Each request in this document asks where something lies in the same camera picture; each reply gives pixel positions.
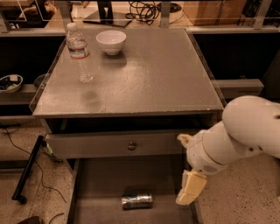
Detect clear plastic water bottle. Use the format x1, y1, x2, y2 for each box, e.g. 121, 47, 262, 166
66, 23, 94, 82

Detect black floor cable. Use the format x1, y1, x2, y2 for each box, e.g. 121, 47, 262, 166
0, 123, 68, 204

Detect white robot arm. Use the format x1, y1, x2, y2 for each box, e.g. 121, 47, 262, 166
176, 95, 280, 206

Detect black bar on floor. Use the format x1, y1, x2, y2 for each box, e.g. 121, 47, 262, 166
12, 136, 44, 205

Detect grey side shelf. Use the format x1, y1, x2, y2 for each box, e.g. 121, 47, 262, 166
212, 79, 264, 99

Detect black monitor stand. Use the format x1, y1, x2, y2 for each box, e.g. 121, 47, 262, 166
82, 1, 132, 27

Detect coiled black cables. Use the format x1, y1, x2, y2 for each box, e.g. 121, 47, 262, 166
125, 0, 182, 26

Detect cardboard box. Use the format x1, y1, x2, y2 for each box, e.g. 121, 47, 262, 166
183, 0, 247, 26

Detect silver blue redbull can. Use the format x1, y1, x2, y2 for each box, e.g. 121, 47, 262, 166
121, 193, 153, 210

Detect open grey middle drawer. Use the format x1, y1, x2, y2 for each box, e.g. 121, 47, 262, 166
66, 154, 203, 224

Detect grey top drawer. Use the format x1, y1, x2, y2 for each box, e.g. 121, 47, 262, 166
46, 129, 198, 159

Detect round metal drawer knob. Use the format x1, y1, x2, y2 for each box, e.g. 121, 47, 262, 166
128, 142, 137, 151

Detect grey drawer cabinet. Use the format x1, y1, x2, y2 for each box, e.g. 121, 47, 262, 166
28, 27, 228, 224

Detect small bowl with items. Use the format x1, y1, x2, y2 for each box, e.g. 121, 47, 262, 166
0, 74, 23, 93

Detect white ceramic bowl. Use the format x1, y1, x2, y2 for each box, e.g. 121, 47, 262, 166
96, 30, 127, 55

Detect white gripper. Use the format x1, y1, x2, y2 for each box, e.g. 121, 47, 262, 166
176, 130, 228, 206

